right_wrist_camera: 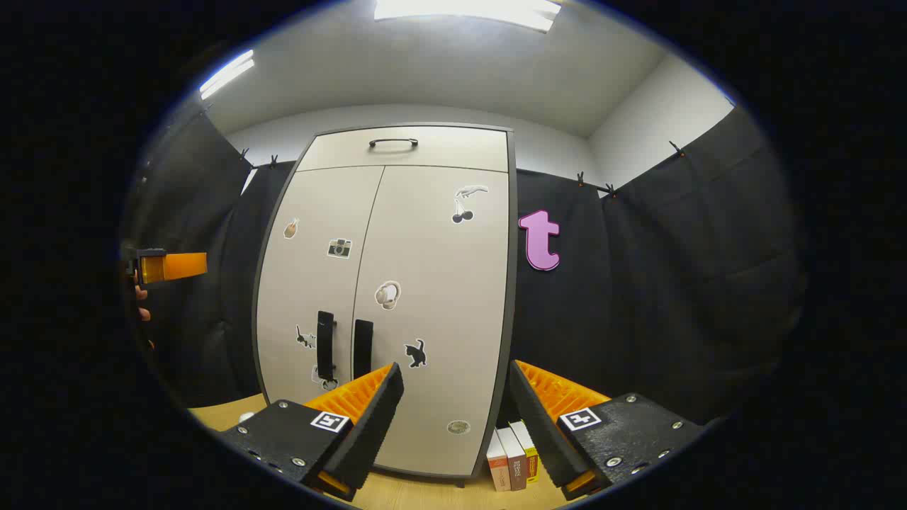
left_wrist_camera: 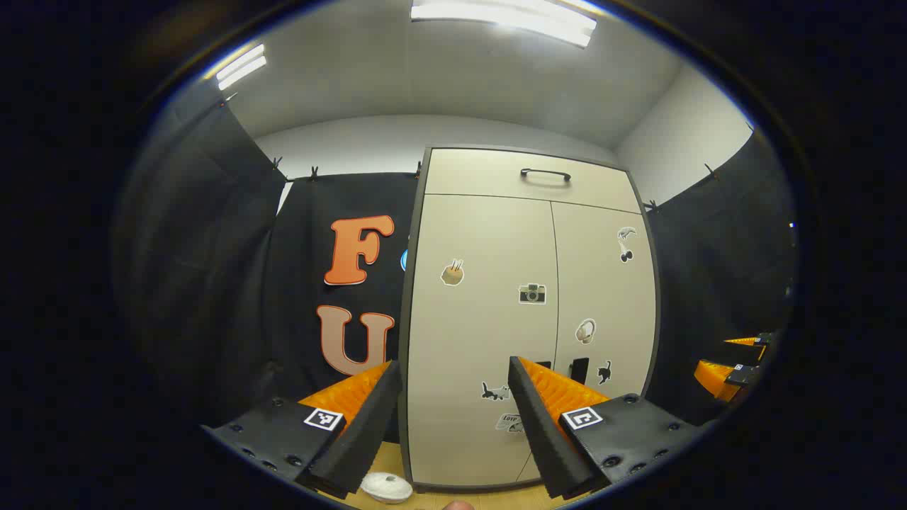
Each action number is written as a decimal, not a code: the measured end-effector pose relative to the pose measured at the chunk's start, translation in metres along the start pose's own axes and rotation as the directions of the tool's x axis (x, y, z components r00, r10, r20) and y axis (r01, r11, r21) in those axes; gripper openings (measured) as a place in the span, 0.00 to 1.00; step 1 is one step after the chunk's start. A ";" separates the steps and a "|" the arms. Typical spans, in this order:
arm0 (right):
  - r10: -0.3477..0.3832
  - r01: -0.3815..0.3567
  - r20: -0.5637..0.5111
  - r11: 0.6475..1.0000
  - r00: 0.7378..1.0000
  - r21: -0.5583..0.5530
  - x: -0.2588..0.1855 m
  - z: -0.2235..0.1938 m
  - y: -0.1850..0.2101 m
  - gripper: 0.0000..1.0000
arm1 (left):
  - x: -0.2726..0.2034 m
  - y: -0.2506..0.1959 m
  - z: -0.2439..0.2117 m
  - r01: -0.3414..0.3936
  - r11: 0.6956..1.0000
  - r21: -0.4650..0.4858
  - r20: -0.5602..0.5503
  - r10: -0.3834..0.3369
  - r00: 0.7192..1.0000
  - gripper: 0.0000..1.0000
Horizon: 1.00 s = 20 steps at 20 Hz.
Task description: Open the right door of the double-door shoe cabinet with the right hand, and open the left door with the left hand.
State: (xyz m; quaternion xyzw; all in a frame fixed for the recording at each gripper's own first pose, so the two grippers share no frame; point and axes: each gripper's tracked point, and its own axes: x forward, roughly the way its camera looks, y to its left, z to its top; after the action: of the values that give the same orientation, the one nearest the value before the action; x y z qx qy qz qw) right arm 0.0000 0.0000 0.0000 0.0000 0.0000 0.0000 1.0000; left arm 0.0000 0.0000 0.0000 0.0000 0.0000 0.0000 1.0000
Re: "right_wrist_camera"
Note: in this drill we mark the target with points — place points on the orange and white book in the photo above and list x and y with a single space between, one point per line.
497 464

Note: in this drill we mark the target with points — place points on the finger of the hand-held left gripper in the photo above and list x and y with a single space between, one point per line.
181 267

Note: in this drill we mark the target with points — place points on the grey cabinet flap panel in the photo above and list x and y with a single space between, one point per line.
460 149

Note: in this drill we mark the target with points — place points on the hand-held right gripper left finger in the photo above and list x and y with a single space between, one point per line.
368 425

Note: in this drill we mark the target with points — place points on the black backdrop cloth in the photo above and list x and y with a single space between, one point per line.
638 297

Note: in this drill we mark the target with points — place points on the large ceiling light panel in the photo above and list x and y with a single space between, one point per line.
468 10

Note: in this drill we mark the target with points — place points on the narrow ceiling light panel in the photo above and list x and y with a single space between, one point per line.
227 73

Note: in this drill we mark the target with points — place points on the brown book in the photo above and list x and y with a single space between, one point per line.
515 460

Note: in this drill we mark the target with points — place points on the cabinet door with camera sticker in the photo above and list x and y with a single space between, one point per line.
312 276

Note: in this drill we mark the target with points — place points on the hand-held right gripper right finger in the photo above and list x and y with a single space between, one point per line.
542 425

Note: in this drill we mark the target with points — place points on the cabinet door with headphones sticker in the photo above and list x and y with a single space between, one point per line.
439 283

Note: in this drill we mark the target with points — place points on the grey double-door shoe cabinet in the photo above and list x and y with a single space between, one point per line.
425 145

